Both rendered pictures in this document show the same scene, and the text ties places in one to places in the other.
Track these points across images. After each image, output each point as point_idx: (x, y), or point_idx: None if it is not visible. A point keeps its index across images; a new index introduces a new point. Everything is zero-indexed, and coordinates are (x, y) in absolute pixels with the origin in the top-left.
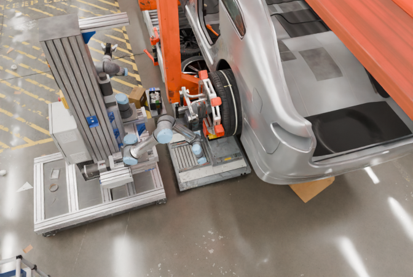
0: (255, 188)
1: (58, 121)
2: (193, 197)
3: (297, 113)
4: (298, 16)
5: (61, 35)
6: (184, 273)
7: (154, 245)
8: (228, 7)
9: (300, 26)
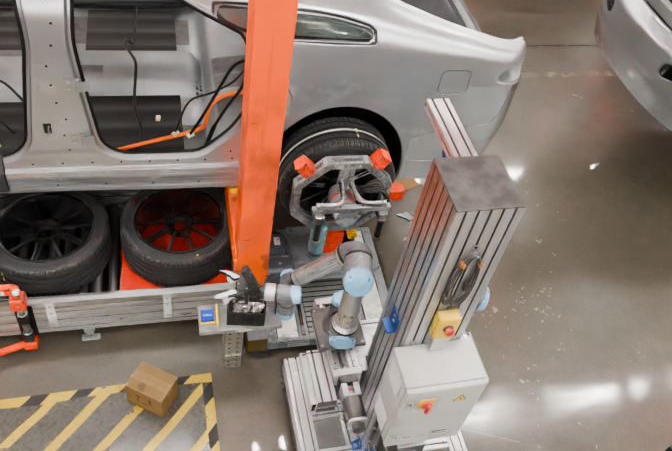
0: (393, 234)
1: (458, 370)
2: None
3: (511, 41)
4: (106, 29)
5: (506, 178)
6: (529, 348)
7: (493, 386)
8: (299, 31)
9: (141, 36)
